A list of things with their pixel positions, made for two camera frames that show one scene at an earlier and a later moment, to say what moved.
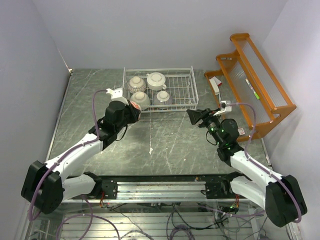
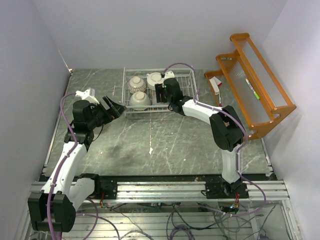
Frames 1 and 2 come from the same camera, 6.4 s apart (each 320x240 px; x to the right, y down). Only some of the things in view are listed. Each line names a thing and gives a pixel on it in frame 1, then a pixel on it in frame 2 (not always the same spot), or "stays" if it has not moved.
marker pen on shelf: x=252 y=88 stays
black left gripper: x=134 y=113 -> x=116 y=109
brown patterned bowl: x=136 y=84 stays
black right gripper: x=196 y=115 -> x=158 y=85
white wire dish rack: x=161 y=88 stays
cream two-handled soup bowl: x=156 y=81 stays
